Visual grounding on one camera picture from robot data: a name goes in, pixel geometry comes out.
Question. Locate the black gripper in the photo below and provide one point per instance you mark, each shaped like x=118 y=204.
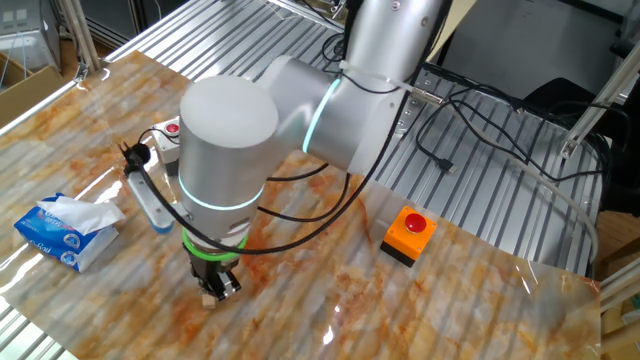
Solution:
x=210 y=267

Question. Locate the small wooden block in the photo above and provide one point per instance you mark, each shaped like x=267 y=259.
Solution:
x=208 y=302

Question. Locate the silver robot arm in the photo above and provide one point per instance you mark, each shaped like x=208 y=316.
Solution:
x=225 y=165

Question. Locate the marble pattern plastic mat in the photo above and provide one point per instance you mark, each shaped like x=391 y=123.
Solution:
x=325 y=290

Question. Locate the white box red button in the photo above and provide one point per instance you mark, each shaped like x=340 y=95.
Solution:
x=165 y=142

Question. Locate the blue tissue pack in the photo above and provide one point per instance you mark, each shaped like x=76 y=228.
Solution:
x=55 y=235

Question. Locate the orange emergency stop button box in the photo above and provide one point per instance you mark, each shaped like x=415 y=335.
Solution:
x=407 y=235

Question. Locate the cardboard box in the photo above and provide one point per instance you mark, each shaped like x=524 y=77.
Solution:
x=30 y=95

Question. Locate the grey electrical cabinet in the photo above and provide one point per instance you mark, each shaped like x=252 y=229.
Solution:
x=20 y=20

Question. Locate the beige board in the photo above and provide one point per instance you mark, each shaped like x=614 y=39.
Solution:
x=460 y=20

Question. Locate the aluminium profile bar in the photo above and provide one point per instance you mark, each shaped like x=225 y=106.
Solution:
x=622 y=282

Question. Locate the black chair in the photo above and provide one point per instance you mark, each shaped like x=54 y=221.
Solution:
x=622 y=165

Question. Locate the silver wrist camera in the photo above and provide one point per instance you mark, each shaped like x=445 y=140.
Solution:
x=150 y=205

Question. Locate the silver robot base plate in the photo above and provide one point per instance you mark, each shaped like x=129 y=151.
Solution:
x=415 y=114

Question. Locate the aluminium frame post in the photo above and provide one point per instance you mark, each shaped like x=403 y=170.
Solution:
x=595 y=107

